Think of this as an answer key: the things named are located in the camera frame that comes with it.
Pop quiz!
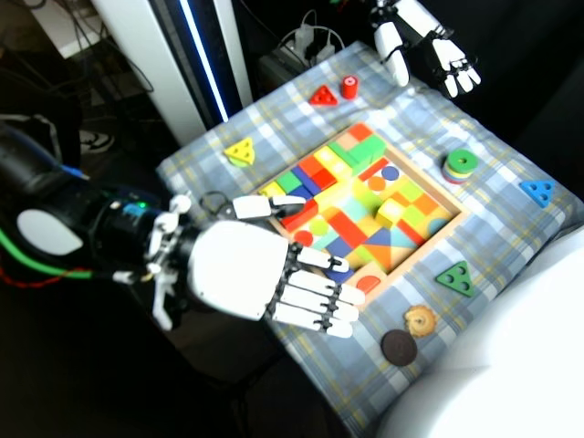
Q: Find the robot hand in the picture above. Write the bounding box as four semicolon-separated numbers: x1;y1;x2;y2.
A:
186;194;367;339
431;37;483;99

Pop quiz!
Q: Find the wooden block tray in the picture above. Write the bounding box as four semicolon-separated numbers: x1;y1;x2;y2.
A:
253;120;469;311

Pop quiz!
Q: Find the blue plaid cloth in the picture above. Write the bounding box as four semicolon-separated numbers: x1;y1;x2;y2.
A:
156;40;579;438

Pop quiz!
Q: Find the green wooden cube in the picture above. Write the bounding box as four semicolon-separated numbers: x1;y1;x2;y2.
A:
362;133;389;160
276;171;305;195
349;144;379;170

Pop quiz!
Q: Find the red wooden cube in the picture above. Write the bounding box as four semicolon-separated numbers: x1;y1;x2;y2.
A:
349;120;376;143
297;156;325;179
311;168;339;192

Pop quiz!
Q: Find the yellow triangle with three holes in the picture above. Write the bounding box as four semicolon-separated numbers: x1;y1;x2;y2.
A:
223;138;256;165

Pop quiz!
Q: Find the red triangle with three holes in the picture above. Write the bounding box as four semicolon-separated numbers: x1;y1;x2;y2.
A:
308;84;339;108

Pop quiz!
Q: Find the yellow cube with S mark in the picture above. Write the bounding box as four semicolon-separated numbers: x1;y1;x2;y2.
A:
326;158;355;183

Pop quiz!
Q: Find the yellow cube with E mark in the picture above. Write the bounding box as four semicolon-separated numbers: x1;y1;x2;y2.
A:
312;145;339;169

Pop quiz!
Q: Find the white power strip with plugs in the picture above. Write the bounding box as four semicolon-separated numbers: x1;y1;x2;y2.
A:
280;25;348;63

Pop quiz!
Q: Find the blue triangle with three holes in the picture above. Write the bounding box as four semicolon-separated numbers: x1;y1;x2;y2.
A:
518;179;558;210

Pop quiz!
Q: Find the black box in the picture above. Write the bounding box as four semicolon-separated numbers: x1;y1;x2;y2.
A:
256;45;316;95

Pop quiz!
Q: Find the dark chocolate round cookie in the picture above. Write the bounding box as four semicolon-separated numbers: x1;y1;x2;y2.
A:
381;328;419;368

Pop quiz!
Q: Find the tan flower-shaped cookie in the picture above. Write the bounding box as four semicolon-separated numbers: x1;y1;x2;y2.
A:
402;304;438;339

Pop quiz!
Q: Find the green triangle with three holes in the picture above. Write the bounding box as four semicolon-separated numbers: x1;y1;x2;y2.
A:
433;260;476;298

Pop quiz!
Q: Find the white column with blue strip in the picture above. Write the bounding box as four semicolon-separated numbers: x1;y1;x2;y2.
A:
89;0;255;146

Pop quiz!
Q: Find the large white blurred panel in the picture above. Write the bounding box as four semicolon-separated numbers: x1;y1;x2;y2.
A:
376;225;584;438

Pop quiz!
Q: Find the white shelf board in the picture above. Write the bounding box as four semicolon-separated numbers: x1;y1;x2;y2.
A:
31;0;109;59

